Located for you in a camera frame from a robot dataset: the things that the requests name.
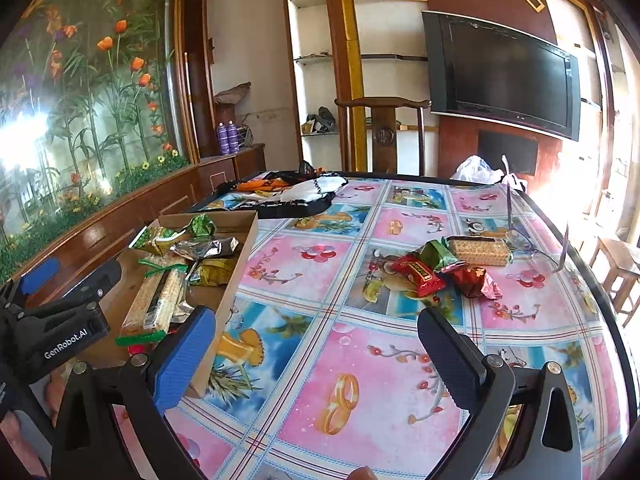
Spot dark crumpled bundle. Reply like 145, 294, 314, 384
302, 106, 339, 136

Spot olive yellow snack packet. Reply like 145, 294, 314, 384
192, 257, 237, 287

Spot small green foil packet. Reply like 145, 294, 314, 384
189, 214, 217, 239

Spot green pea snack packet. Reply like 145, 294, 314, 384
130, 226, 194, 257

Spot person's left hand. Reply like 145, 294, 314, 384
0, 375, 76, 480

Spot wooden sideboard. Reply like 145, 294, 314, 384
0, 144, 267, 307

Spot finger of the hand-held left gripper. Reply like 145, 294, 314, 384
0, 258, 62, 313
70, 260, 124, 316

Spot black white orange cloth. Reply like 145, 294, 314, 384
190, 170, 349, 219

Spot silver foil dark snack packet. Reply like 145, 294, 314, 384
170, 237, 240, 262

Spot white plastic bag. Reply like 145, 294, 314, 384
451, 156, 506, 183

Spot black rectangular wall panel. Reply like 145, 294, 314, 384
477, 129, 540, 177

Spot red snack packet yellow label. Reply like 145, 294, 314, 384
390, 255, 447, 297

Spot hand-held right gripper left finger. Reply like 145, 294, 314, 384
50, 305, 217, 480

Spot wooden stool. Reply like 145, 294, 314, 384
590, 235, 640, 328

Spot long cracker packet black stripe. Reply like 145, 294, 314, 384
115, 256, 187, 347

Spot brown paper bag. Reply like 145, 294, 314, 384
214, 82, 252, 106

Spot dark red foil candy packet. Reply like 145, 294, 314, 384
451, 266, 504, 301

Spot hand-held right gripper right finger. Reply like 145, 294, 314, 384
417, 306, 583, 480

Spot white wall shelf unit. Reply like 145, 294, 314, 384
282, 0, 431, 176

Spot brown cardboard box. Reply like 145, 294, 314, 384
75, 210, 259, 399

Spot printed tablecloth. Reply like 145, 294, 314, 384
112, 172, 631, 480

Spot purple-armed eyeglasses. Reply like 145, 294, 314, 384
501, 156, 571, 273

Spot wooden chair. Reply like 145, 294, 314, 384
334, 97, 431, 177

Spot flat screen television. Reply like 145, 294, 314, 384
422, 10, 582, 142

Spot green foil snack packet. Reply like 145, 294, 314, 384
419, 239, 466, 274

